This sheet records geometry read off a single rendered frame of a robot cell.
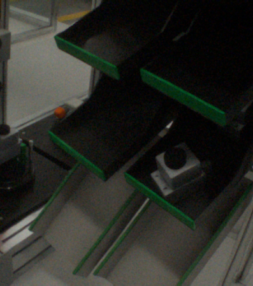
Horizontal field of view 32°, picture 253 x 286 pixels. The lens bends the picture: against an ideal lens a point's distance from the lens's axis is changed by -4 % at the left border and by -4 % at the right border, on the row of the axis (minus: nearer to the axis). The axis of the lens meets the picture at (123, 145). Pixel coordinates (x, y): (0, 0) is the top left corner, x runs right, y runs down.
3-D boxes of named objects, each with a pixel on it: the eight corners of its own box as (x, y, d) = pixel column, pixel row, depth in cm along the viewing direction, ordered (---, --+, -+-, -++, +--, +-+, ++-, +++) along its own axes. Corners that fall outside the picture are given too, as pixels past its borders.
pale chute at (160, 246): (159, 325, 69) (149, 324, 65) (104, 277, 76) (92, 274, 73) (262, 184, 71) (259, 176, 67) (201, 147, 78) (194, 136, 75)
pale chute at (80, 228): (86, 278, 76) (73, 274, 72) (41, 235, 83) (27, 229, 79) (185, 147, 78) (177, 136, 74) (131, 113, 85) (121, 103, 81)
